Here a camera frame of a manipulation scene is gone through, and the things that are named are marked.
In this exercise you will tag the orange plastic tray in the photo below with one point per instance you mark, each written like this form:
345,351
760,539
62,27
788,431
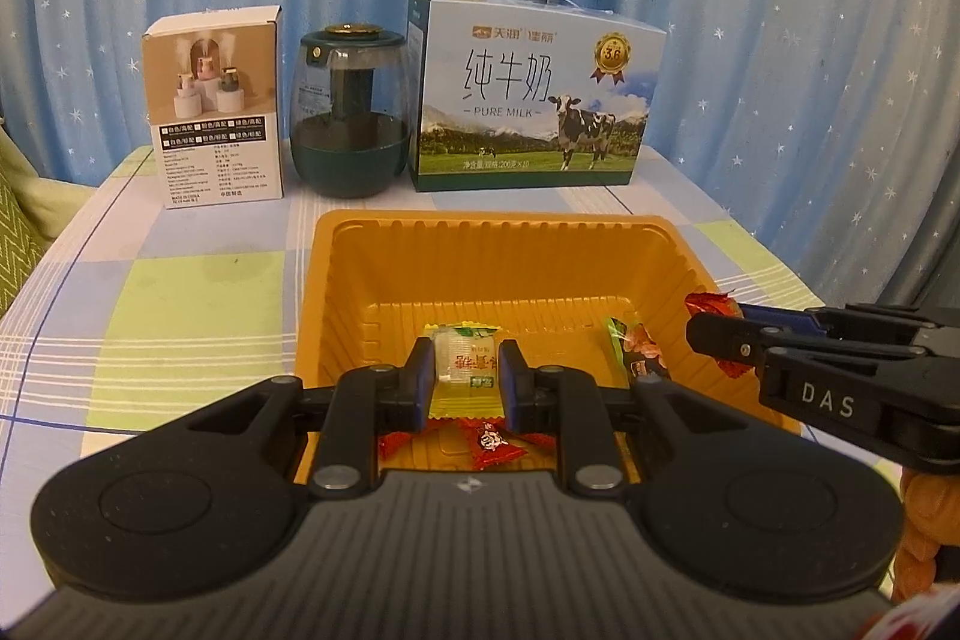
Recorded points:
487,265

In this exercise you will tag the green black snack packet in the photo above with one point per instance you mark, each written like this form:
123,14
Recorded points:
637,344

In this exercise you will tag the green zigzag pillow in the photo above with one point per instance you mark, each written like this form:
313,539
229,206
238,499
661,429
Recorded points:
19,235

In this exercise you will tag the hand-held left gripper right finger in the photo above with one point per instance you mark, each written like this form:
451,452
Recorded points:
511,385

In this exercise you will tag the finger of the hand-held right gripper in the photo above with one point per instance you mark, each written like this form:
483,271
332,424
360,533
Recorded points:
724,334
780,317

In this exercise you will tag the checked pastel tablecloth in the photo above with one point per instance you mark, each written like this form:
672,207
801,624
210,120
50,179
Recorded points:
187,280

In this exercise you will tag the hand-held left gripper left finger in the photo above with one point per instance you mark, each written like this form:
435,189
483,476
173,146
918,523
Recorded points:
425,385

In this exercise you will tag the white humidifier box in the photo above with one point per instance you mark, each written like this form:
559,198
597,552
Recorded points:
217,145

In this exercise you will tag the yellow green candy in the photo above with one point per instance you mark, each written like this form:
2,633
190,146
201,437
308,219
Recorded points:
465,362

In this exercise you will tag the milk carton box with cow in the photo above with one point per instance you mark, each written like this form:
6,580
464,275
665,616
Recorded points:
525,85

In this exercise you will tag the red white printed cloth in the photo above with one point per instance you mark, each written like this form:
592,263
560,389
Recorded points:
919,619

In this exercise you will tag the person's right hand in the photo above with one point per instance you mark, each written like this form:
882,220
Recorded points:
919,527

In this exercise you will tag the dark green humidifier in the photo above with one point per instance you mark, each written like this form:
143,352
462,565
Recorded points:
349,153

